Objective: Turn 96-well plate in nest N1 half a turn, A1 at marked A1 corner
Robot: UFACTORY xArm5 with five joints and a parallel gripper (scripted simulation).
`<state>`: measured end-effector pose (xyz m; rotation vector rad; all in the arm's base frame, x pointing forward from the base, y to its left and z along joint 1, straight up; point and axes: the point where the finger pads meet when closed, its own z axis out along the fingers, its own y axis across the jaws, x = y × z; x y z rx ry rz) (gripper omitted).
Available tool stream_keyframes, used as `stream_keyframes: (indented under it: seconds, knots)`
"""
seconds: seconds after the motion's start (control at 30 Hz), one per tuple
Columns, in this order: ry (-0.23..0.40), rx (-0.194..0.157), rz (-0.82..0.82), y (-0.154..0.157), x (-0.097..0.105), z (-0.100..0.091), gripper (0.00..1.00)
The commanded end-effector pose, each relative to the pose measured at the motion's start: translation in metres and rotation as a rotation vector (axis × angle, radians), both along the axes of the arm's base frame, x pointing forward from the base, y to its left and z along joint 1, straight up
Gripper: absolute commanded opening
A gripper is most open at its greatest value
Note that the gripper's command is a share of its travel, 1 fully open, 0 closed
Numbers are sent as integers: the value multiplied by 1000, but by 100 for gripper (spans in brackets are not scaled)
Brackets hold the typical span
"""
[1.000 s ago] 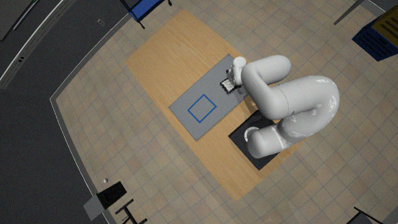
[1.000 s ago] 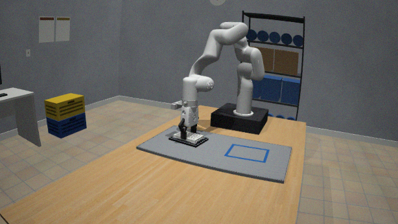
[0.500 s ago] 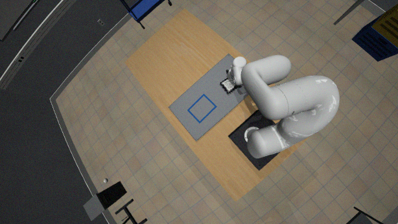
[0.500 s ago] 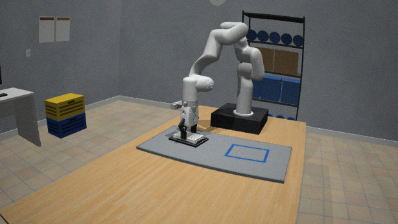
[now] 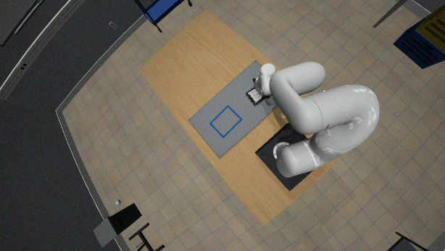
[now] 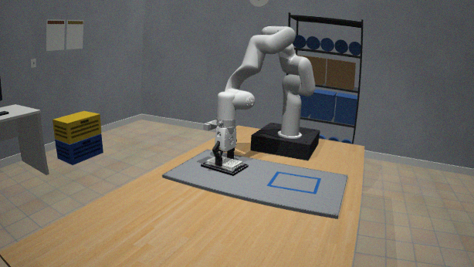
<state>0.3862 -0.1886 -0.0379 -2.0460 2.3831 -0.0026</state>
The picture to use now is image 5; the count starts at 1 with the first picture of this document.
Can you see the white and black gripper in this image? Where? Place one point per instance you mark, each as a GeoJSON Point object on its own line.
{"type": "Point", "coordinates": [258, 88]}

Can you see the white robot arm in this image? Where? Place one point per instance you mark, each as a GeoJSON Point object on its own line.
{"type": "Point", "coordinates": [353, 110]}

